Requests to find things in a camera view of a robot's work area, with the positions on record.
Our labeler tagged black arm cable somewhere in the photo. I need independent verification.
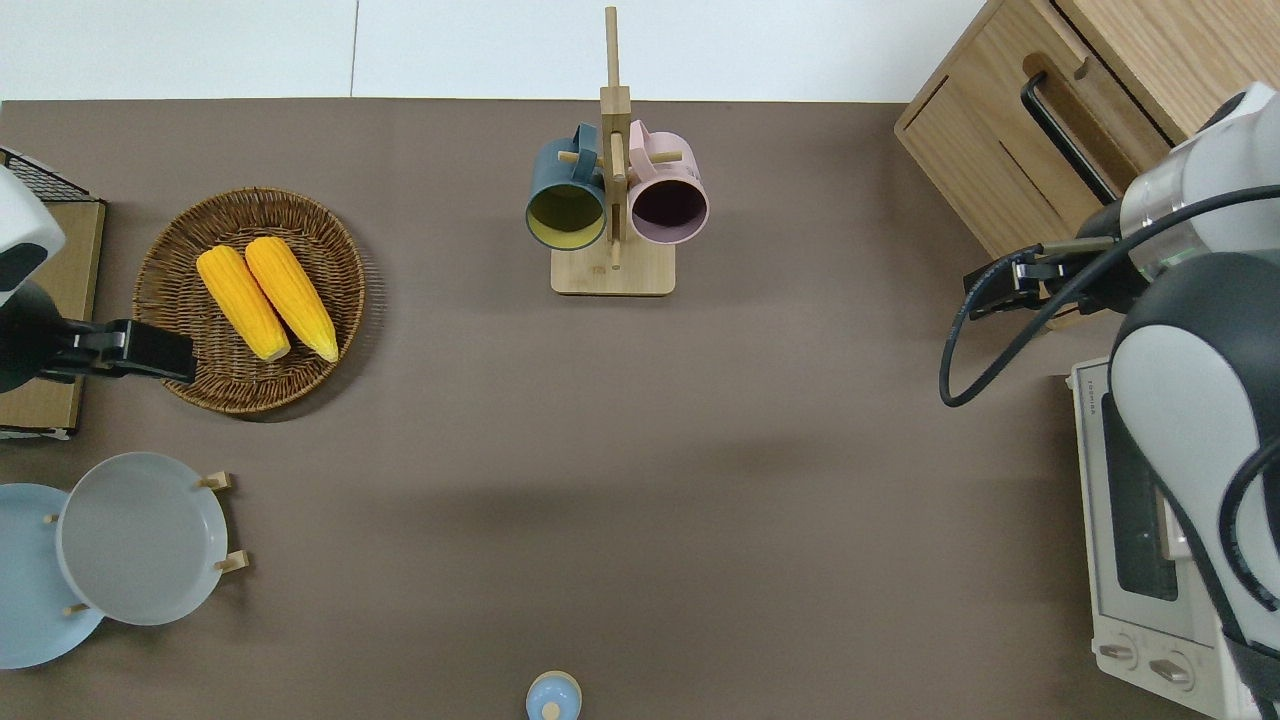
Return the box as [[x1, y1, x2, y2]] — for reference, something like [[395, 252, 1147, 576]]
[[1218, 438, 1280, 613]]

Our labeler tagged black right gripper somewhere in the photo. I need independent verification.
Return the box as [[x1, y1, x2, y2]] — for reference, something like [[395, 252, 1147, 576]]
[[964, 244, 1065, 323]]

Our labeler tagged light blue lidded jar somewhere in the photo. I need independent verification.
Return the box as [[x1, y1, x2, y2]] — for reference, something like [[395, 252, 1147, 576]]
[[525, 670, 584, 720]]

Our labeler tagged wooden mug tree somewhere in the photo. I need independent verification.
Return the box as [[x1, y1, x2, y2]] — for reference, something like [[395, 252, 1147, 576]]
[[550, 6, 678, 297]]

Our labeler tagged grey plate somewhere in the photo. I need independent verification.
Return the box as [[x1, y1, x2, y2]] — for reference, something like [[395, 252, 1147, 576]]
[[55, 452, 230, 627]]

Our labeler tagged light blue plate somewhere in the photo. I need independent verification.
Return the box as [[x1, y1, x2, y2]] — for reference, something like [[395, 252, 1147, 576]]
[[0, 483, 107, 670]]

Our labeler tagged teal mug with yellow inside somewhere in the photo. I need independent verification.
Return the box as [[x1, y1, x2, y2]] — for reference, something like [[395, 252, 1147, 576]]
[[525, 122, 609, 252]]

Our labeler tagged white toaster oven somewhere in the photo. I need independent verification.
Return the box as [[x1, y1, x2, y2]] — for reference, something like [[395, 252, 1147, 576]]
[[1067, 355, 1280, 720]]

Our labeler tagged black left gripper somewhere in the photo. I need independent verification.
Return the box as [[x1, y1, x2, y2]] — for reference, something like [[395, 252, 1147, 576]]
[[40, 320, 198, 386]]

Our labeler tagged pink mug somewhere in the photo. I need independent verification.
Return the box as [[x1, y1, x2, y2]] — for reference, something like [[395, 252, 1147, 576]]
[[626, 119, 710, 246]]

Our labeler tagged brown table mat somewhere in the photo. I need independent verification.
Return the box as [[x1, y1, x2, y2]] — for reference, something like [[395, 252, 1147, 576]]
[[0, 97, 1280, 720]]

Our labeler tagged wooden cabinet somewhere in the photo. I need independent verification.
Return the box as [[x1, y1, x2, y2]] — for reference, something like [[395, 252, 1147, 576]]
[[894, 0, 1280, 263]]

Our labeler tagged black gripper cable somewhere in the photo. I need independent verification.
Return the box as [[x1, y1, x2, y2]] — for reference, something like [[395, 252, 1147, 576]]
[[939, 185, 1280, 409]]

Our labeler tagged yellow corn cob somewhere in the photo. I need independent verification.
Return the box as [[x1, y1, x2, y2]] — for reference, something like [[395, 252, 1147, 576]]
[[195, 245, 292, 363], [244, 236, 340, 363]]

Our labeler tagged black wire rack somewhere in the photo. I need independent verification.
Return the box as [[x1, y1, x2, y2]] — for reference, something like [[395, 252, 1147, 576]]
[[0, 146, 103, 205]]

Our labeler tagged wooden plate rack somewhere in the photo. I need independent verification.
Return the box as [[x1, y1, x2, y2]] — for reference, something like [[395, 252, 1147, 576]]
[[42, 471, 250, 618]]

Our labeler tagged wooden drawer with black handle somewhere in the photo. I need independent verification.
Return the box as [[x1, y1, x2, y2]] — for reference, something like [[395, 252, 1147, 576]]
[[944, 0, 1181, 223]]

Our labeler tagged brown wicker basket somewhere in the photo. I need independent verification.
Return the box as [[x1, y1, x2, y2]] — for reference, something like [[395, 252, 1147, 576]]
[[132, 186, 367, 417]]

